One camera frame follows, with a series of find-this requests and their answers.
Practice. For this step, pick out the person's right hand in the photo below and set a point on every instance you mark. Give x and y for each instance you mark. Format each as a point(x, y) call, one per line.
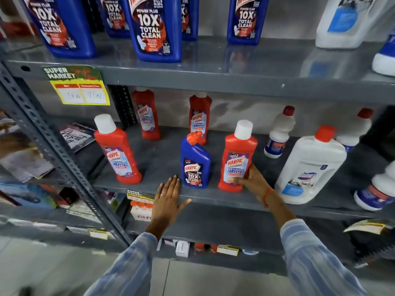
point(256, 184)

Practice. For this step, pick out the person's left hand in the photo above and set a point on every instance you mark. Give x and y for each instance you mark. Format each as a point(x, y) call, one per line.
point(165, 206)

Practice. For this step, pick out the person's right thumb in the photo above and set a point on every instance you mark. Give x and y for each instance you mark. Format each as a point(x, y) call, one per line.
point(238, 181)

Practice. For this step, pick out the person's left thumb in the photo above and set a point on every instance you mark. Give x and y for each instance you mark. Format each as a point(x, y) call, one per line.
point(185, 204)

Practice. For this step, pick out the red bathroom cleaner bottle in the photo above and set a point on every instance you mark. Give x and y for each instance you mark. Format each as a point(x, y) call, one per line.
point(146, 114)
point(236, 151)
point(118, 154)
point(200, 110)

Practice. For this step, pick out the person's right forearm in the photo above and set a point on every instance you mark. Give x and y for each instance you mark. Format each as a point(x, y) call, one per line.
point(308, 258)

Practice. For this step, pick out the person's left forearm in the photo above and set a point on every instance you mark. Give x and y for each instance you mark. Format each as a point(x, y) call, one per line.
point(129, 268)

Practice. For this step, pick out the orange wrist thread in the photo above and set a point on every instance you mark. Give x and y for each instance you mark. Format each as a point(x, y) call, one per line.
point(267, 194)

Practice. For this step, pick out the small blue toilet cleaner bottle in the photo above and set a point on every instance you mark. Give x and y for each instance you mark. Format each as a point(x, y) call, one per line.
point(195, 163)

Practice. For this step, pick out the white orange-capped bottles pack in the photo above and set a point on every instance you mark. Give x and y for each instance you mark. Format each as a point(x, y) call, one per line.
point(141, 211)

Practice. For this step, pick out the white small box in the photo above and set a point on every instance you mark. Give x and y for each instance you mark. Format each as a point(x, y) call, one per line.
point(182, 249)

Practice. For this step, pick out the small yellow price tag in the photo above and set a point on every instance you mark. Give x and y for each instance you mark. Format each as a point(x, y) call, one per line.
point(139, 196)
point(227, 250)
point(98, 234)
point(365, 226)

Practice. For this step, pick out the small white red-capped bottle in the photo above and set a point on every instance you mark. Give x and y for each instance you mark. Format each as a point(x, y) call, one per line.
point(355, 129)
point(378, 189)
point(279, 135)

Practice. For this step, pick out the large white cleaner bottle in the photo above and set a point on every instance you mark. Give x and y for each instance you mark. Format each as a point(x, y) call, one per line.
point(308, 169)

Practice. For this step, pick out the grey metal shelving rack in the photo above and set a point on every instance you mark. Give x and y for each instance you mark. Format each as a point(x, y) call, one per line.
point(216, 73)

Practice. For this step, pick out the black white magazine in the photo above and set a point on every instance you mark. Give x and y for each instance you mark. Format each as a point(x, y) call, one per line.
point(77, 137)

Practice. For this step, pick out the black brush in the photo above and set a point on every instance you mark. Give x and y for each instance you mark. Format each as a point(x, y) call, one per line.
point(376, 254)

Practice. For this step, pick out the large yellow green price tag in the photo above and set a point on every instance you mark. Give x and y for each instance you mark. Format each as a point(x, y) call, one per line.
point(78, 86)

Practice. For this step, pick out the stack of magazines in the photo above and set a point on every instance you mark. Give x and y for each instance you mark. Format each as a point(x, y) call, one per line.
point(21, 160)

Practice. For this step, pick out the white blue bottle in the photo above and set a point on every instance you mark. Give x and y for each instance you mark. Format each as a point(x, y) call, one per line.
point(385, 58)

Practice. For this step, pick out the large white blue-label bottle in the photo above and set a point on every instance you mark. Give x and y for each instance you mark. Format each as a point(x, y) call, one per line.
point(348, 21)

